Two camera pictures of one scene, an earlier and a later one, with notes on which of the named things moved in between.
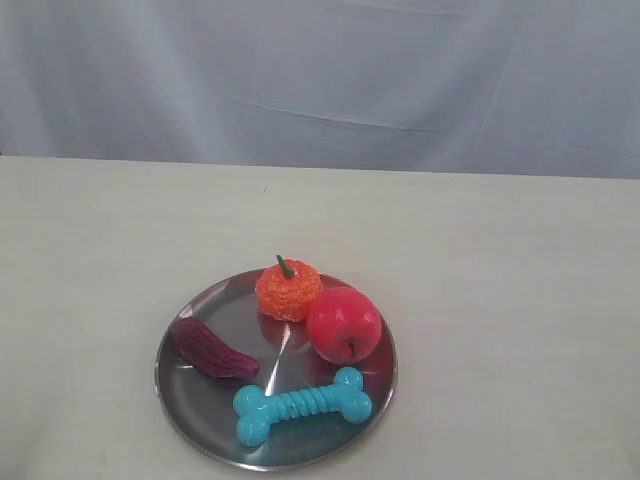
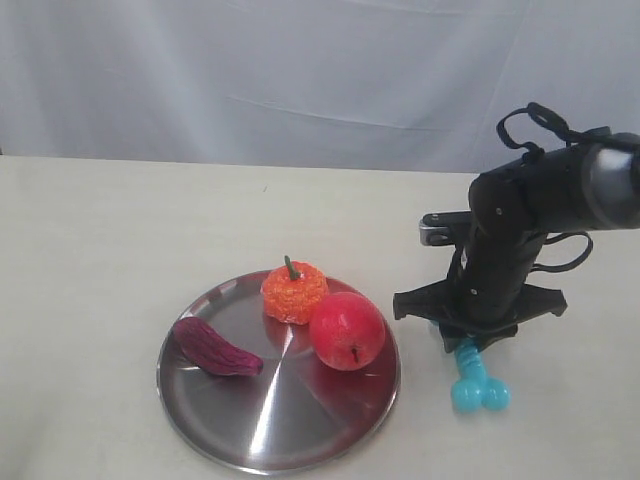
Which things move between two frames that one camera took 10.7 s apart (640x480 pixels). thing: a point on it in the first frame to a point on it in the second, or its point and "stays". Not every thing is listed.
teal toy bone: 256,410 to 474,389
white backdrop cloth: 525,88 stays
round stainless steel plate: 201,408 stays
